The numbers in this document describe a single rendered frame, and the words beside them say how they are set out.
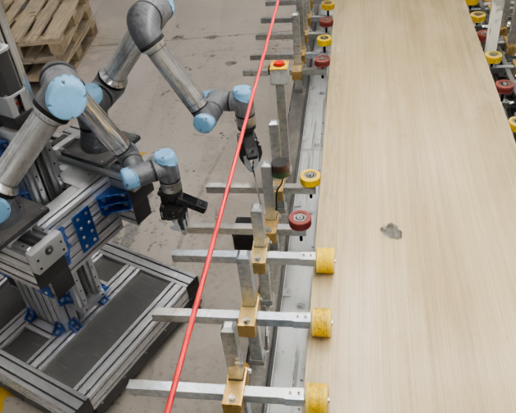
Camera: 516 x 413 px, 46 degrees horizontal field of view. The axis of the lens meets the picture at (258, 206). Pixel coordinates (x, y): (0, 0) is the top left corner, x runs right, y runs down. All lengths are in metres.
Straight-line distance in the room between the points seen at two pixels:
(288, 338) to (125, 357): 0.85
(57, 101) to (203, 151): 2.47
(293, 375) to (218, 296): 1.19
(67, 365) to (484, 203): 1.81
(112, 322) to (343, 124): 1.36
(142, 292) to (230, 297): 0.46
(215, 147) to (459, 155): 2.15
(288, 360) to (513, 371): 0.71
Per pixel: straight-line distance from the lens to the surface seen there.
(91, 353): 2.81
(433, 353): 1.78
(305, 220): 2.14
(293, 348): 2.12
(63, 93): 1.83
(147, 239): 3.58
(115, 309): 2.95
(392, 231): 2.08
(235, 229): 2.21
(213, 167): 4.04
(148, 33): 2.11
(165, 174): 2.08
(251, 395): 1.61
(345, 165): 2.41
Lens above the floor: 2.29
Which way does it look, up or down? 39 degrees down
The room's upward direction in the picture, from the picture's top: 6 degrees counter-clockwise
